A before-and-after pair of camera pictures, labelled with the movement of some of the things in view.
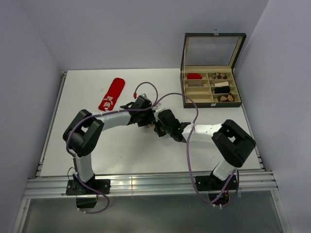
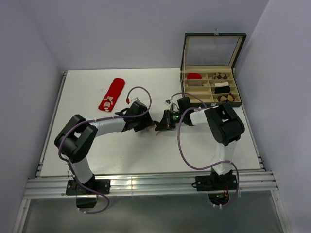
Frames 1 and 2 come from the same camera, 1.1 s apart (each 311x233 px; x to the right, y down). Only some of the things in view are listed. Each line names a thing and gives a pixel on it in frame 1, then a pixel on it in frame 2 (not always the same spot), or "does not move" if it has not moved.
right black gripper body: x=161 y=130 -> x=175 y=117
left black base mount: x=74 y=187 does not move
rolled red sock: x=194 y=75 does not move
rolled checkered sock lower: x=229 y=97 does not move
